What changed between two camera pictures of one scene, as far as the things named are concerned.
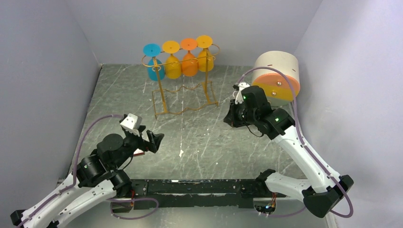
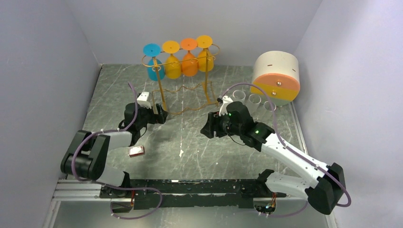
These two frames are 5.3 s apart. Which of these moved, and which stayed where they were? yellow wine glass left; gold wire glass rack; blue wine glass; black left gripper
Moved: black left gripper
Stayed: gold wire glass rack; blue wine glass; yellow wine glass left
